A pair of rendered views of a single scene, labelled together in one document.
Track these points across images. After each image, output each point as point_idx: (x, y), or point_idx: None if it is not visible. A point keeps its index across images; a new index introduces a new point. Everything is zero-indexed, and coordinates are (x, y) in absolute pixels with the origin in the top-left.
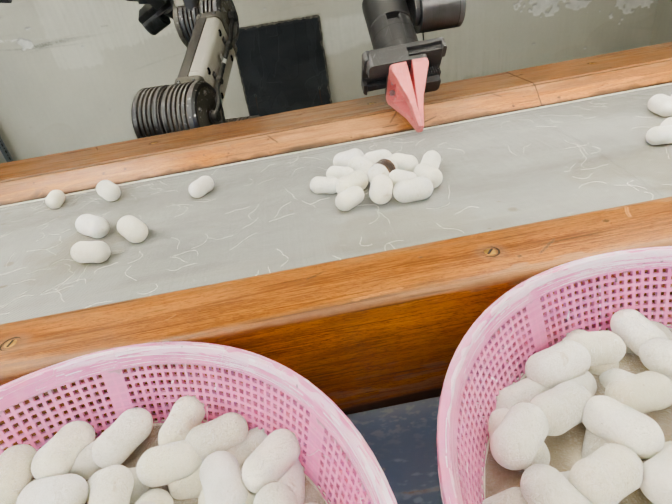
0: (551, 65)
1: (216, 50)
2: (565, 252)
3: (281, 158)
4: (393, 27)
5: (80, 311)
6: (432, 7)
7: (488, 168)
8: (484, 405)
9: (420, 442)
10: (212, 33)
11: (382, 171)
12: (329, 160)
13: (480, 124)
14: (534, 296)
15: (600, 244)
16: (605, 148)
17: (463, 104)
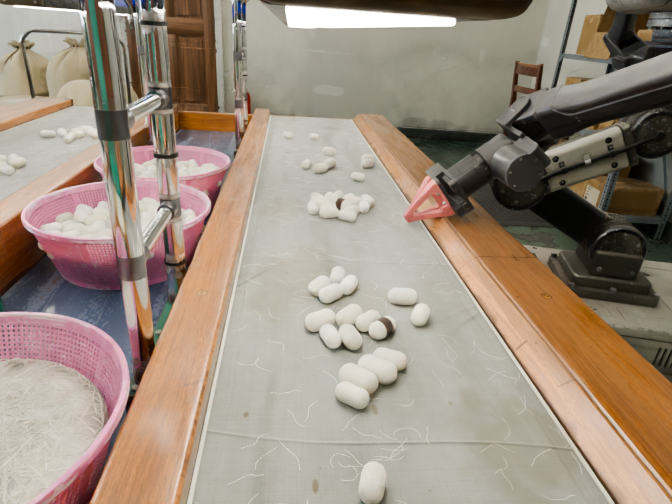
0: (550, 279)
1: (586, 150)
2: (220, 207)
3: (397, 194)
4: (462, 159)
5: (255, 160)
6: (494, 162)
7: (338, 232)
8: (183, 204)
9: None
10: (595, 137)
11: (333, 200)
12: (384, 203)
13: (424, 245)
14: (204, 201)
15: (219, 212)
16: (343, 264)
17: (448, 233)
